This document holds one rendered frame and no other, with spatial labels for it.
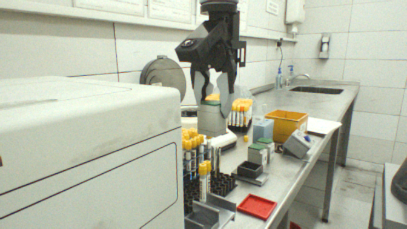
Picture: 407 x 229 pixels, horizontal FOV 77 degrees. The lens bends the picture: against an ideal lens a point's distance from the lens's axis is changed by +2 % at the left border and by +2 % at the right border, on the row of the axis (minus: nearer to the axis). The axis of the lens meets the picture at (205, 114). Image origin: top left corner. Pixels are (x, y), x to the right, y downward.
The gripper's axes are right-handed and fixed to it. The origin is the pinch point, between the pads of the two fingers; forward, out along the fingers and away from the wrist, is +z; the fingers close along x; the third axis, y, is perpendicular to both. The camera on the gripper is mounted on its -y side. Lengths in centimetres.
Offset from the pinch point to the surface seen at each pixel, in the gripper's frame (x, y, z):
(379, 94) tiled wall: -17, 260, 30
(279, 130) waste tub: 3, 49, 17
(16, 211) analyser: -10.6, -36.7, -1.8
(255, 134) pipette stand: 6.4, 34.6, 15.5
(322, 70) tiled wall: 37, 257, 8
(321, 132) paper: -7, 68, 21
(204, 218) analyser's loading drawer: -4.7, -8.9, 17.5
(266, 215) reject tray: -11.1, 4.1, 21.5
